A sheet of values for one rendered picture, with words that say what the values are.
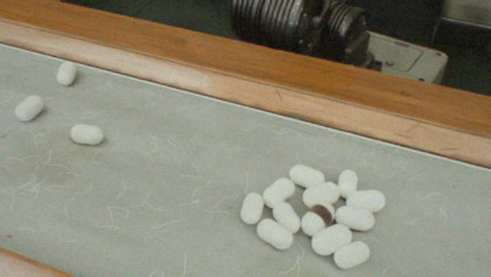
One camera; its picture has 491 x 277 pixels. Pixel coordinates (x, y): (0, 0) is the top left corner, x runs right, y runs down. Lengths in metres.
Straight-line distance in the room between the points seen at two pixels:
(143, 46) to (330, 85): 0.25
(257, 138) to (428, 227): 0.20
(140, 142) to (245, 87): 0.15
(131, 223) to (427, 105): 0.36
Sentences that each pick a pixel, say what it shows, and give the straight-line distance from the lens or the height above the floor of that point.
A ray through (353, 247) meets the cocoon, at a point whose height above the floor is 0.76.
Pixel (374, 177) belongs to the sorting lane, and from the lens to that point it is 0.56.
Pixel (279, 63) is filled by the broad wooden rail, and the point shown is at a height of 0.76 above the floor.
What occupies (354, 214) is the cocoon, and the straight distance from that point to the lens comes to 0.48.
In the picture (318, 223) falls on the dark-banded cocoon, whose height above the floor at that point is 0.76.
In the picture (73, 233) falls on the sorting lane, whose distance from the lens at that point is 0.49.
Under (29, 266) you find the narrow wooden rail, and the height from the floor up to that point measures 0.76.
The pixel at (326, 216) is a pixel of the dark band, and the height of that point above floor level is 0.76.
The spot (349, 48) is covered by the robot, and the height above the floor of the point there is 0.59.
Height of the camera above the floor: 1.10
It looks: 38 degrees down
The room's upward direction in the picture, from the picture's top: 3 degrees clockwise
